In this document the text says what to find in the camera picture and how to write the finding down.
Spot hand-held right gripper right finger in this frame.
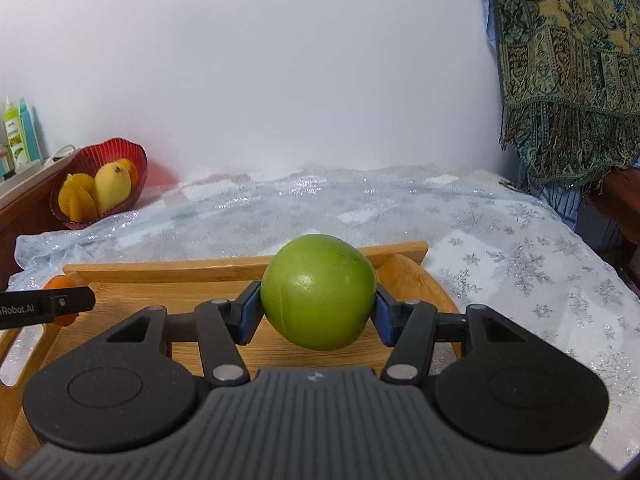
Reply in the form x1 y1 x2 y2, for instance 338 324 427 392
372 285 543 386

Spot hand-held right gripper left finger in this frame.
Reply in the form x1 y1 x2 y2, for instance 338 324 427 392
102 282 263 388

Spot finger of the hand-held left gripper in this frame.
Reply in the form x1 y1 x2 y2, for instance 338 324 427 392
0 285 97 331

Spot orange tangerine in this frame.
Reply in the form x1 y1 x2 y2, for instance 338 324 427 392
44 275 81 326

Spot green apple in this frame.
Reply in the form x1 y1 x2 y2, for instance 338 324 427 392
260 233 377 352

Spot wooden bamboo tray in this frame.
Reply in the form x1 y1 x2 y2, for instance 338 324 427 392
0 241 461 471

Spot brown wooden cabinet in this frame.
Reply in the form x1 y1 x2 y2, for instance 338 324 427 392
0 160 67 281

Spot yellow starfruit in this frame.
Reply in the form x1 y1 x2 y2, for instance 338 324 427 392
58 172 98 222

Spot yellow mango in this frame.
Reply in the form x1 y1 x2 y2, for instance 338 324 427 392
94 160 133 217

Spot white snowflake tablecloth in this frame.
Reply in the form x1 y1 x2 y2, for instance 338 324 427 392
14 162 640 478

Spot orange in red bowl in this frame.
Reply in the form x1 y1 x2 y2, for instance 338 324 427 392
117 158 139 188

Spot red plastic fruit bowl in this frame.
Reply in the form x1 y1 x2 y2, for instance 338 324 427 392
49 137 149 231

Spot teal spray bottle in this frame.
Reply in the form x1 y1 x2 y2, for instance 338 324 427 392
19 97 43 163

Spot green and white bottle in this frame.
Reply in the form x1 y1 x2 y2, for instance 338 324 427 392
2 95 23 171

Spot brown wooden chest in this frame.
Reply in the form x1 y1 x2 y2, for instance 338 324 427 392
575 165 640 306

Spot green paisley fringed shawl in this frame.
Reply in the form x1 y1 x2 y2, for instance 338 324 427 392
482 0 640 188

